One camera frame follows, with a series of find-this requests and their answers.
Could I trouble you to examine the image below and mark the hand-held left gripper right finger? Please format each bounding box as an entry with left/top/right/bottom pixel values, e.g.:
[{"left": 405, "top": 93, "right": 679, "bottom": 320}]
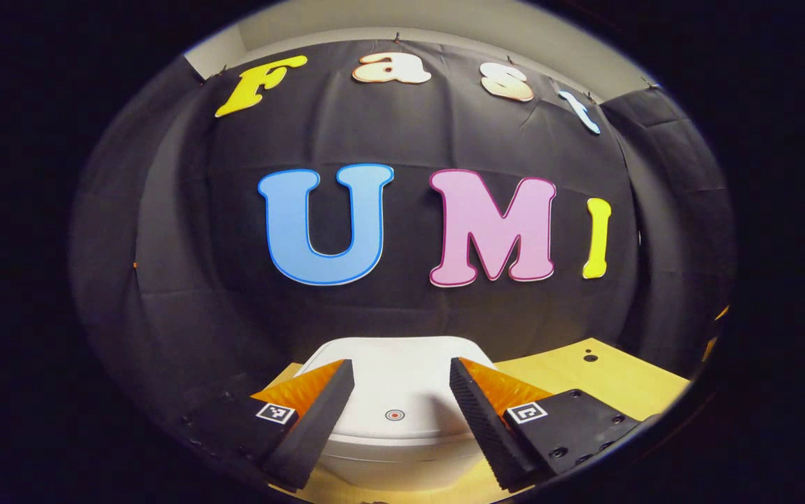
[{"left": 449, "top": 356, "right": 645, "bottom": 491}]

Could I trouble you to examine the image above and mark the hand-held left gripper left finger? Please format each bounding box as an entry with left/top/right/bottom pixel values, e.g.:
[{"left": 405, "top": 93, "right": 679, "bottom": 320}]
[{"left": 178, "top": 359, "right": 356, "bottom": 491}]

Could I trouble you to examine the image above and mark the white desktop garbage bin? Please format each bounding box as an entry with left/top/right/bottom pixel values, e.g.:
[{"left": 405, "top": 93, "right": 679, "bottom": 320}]
[{"left": 294, "top": 336, "right": 498, "bottom": 492}]

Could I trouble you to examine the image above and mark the wooden desktop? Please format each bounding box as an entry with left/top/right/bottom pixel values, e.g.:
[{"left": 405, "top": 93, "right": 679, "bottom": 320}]
[{"left": 262, "top": 338, "right": 692, "bottom": 504}]

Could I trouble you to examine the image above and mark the black backdrop cloth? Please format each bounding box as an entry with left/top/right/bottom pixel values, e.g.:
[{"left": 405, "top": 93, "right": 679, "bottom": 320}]
[{"left": 70, "top": 38, "right": 738, "bottom": 421}]

